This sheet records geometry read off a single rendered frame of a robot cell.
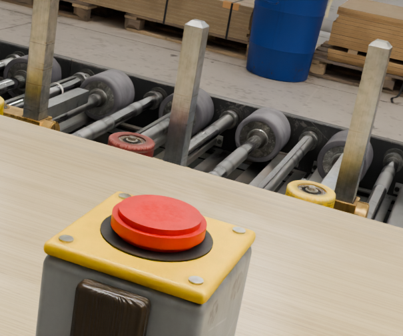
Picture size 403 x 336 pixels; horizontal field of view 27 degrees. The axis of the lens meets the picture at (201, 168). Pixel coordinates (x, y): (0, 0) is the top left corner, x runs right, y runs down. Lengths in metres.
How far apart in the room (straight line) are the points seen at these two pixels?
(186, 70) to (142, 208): 1.15
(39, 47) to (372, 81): 0.62
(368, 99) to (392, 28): 4.81
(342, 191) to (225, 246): 1.12
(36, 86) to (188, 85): 0.31
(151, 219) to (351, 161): 1.12
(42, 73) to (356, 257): 0.74
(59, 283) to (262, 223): 0.88
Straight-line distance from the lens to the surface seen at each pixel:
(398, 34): 6.23
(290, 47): 5.94
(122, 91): 2.02
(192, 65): 1.49
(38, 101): 1.64
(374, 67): 1.41
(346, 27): 6.26
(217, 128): 1.90
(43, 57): 1.61
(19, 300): 0.93
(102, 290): 0.32
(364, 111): 1.43
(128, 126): 2.13
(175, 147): 1.53
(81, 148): 1.38
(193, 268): 0.33
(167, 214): 0.35
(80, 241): 0.34
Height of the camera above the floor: 1.37
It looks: 20 degrees down
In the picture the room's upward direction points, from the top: 10 degrees clockwise
